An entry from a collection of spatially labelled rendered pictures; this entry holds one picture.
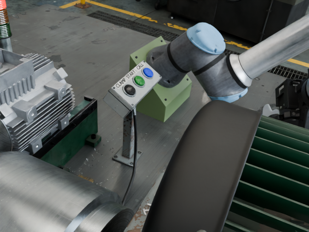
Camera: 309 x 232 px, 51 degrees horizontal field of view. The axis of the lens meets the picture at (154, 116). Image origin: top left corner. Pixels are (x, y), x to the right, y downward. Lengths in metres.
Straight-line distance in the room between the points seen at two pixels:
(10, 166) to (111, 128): 0.65
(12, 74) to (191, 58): 0.54
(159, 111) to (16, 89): 0.53
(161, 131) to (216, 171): 0.91
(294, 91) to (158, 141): 0.51
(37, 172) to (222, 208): 0.33
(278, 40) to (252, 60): 0.09
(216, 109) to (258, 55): 0.79
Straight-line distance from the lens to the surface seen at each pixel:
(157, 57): 1.11
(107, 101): 0.79
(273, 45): 1.00
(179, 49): 1.04
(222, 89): 1.04
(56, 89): 0.78
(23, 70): 0.75
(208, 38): 1.01
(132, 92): 0.78
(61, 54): 1.56
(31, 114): 0.73
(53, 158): 0.91
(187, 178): 0.18
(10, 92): 0.74
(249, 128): 0.21
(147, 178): 0.93
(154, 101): 1.11
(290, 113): 0.67
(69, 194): 0.43
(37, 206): 0.42
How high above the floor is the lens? 1.49
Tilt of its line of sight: 36 degrees down
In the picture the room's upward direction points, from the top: 6 degrees clockwise
